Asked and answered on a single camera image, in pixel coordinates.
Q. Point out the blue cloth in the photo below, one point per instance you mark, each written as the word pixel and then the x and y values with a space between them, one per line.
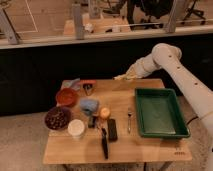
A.
pixel 89 106

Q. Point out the orange handled tool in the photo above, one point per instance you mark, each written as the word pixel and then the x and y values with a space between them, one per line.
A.
pixel 88 86

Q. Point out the white cup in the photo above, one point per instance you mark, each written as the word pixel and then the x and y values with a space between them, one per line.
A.
pixel 76 128

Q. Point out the black office chair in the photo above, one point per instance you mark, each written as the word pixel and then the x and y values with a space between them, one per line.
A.
pixel 156 8

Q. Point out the black handled knife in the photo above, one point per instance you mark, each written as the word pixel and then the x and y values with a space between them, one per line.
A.
pixel 104 143

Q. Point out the red bowl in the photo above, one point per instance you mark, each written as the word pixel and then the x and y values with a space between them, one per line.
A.
pixel 66 97

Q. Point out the black rectangular block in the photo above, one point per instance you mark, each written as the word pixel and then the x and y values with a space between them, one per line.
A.
pixel 112 130

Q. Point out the small dark object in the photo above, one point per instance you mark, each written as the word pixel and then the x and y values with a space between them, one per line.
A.
pixel 92 121

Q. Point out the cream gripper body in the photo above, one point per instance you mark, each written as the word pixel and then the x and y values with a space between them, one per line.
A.
pixel 131 73

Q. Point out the orange fruit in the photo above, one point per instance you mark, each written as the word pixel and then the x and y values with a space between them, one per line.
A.
pixel 105 113

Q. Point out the yellow banana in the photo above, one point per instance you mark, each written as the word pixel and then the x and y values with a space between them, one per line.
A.
pixel 124 77

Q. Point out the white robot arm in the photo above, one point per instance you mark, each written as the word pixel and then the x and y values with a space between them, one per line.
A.
pixel 199 96

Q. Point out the green plastic tray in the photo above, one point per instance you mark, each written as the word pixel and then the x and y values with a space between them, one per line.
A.
pixel 158 114

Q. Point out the silver fork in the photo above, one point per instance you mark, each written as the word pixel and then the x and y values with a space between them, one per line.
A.
pixel 129 113

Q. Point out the dark bowl with beans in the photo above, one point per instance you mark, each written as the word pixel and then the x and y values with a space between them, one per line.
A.
pixel 57 118

